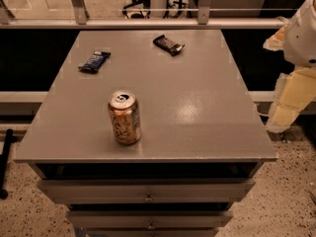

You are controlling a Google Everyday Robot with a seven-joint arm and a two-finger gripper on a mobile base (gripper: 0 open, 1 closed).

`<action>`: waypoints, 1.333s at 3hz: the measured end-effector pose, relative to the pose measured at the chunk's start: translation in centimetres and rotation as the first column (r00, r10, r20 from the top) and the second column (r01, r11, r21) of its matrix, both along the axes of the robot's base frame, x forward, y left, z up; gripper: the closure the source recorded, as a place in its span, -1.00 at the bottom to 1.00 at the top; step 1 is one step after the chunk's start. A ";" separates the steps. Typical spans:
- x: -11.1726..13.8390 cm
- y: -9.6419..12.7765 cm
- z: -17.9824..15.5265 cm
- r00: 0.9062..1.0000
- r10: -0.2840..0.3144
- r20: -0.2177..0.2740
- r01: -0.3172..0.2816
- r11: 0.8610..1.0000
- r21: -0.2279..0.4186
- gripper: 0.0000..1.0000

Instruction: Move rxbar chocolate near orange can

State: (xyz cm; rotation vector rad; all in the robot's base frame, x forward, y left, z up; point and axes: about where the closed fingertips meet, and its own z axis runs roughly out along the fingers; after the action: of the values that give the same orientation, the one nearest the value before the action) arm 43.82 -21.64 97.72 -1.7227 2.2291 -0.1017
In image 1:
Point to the black office chair base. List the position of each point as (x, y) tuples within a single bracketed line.
[(135, 4)]

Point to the drawer with knob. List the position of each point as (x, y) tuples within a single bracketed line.
[(149, 220), (146, 191)]

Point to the black stand leg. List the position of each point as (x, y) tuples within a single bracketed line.
[(9, 138)]

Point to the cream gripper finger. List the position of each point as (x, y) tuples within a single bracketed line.
[(293, 93), (275, 42)]

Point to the top drawer with knob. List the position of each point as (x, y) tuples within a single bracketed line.
[(146, 191)]

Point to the metal glass railing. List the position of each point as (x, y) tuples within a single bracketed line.
[(161, 14)]

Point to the blue snack bar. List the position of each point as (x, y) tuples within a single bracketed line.
[(94, 63)]

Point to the grey drawer cabinet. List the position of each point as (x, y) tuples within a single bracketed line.
[(197, 122)]

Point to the black chocolate rxbar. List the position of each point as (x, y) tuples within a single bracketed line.
[(168, 45)]

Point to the orange soda can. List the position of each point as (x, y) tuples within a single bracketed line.
[(125, 117)]

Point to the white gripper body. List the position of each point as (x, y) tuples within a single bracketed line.
[(301, 41)]

